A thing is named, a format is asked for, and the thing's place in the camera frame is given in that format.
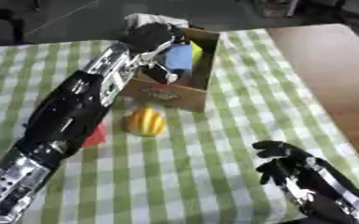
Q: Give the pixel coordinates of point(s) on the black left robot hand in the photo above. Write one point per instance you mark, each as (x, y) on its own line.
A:
(152, 39)

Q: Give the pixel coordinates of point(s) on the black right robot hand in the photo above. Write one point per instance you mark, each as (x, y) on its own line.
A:
(279, 162)

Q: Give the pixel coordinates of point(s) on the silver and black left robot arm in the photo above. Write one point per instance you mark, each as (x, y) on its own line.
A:
(65, 113)

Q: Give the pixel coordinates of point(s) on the silver and black right robot arm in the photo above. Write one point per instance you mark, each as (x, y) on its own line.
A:
(325, 192)

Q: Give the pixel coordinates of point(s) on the tan cardboard box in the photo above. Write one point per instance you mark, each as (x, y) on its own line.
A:
(180, 87)

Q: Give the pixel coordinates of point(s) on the blue block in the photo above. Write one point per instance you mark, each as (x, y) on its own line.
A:
(180, 58)

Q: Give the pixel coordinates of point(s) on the yellow green block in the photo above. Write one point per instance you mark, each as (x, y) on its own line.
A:
(196, 52)

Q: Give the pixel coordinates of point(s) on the yellow ridged toy fruit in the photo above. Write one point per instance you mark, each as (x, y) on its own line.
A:
(146, 122)

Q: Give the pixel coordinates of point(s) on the red flat block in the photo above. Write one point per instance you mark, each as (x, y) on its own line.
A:
(95, 137)

